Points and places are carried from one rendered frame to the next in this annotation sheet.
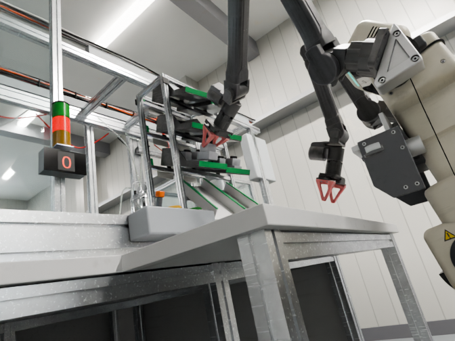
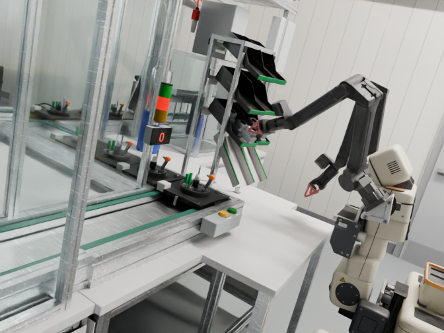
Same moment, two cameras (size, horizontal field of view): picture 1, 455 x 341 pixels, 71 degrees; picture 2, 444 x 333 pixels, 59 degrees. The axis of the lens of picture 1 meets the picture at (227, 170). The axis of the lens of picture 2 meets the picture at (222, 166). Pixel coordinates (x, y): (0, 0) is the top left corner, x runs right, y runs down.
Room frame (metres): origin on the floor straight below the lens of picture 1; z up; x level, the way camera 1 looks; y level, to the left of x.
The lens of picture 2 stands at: (-0.76, 0.41, 1.55)
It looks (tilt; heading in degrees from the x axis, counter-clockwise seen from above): 14 degrees down; 352
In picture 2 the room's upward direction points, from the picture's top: 14 degrees clockwise
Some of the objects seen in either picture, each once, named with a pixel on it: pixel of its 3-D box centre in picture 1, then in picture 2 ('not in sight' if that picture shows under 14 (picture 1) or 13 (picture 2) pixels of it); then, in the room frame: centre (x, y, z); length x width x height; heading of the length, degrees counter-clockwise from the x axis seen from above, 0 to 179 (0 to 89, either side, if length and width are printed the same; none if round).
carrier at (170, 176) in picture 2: not in sight; (152, 163); (1.08, 0.48, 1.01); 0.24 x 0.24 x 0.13; 54
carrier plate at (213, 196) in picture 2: not in sight; (193, 193); (0.93, 0.27, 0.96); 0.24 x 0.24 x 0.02; 54
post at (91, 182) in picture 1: (91, 187); not in sight; (1.93, 0.89, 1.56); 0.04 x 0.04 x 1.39; 54
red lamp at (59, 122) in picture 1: (61, 126); (162, 103); (0.85, 0.48, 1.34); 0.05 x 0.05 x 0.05
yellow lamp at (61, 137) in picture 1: (61, 141); (160, 115); (0.85, 0.48, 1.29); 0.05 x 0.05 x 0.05
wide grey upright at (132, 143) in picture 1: (138, 192); not in sight; (2.22, 0.68, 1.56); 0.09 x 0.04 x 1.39; 144
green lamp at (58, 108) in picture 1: (61, 112); (165, 90); (0.85, 0.48, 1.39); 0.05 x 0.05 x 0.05
